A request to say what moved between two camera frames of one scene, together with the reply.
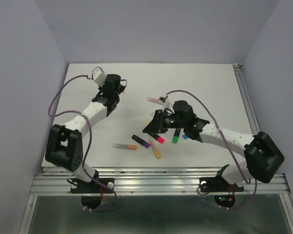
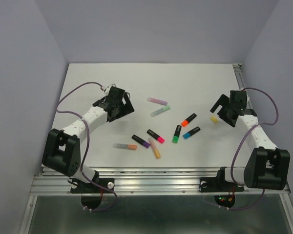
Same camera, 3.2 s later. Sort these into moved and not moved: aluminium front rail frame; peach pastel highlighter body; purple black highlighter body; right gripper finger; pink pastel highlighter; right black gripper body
Moved: right gripper finger; right black gripper body
Not moved: aluminium front rail frame; purple black highlighter body; peach pastel highlighter body; pink pastel highlighter
